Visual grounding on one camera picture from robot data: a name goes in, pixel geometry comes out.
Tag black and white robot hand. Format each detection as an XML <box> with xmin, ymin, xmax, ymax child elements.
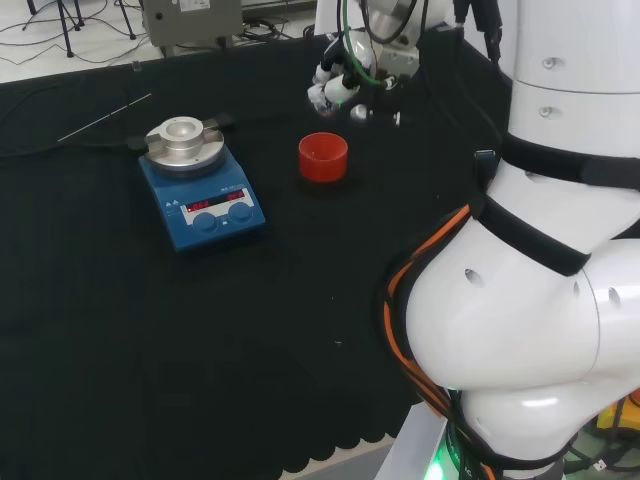
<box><xmin>307</xmin><ymin>29</ymin><xmax>376</xmax><ymax>119</ymax></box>

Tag heater with blue base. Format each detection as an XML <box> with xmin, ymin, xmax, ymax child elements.
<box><xmin>126</xmin><ymin>114</ymin><xmax>267</xmax><ymax>254</ymax></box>

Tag grey metal box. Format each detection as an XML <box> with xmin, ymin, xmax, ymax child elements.
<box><xmin>141</xmin><ymin>0</ymin><xmax>246</xmax><ymax>50</ymax></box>

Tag thin glass rod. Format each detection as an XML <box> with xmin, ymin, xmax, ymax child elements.
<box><xmin>56</xmin><ymin>92</ymin><xmax>153</xmax><ymax>144</ymax></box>

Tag black tripod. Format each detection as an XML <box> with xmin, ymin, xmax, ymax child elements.
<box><xmin>23</xmin><ymin>0</ymin><xmax>87</xmax><ymax>59</ymax></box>

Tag black bench cloth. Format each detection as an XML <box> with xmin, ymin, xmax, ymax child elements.
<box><xmin>0</xmin><ymin>33</ymin><xmax>516</xmax><ymax>480</ymax></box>

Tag green cable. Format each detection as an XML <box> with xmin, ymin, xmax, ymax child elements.
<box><xmin>336</xmin><ymin>0</ymin><xmax>387</xmax><ymax>90</ymax></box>

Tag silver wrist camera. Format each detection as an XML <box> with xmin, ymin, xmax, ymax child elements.
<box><xmin>349</xmin><ymin>102</ymin><xmax>402</xmax><ymax>127</ymax></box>

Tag red round flask ring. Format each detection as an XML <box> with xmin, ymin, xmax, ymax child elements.
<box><xmin>298</xmin><ymin>131</ymin><xmax>349</xmax><ymax>184</ymax></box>

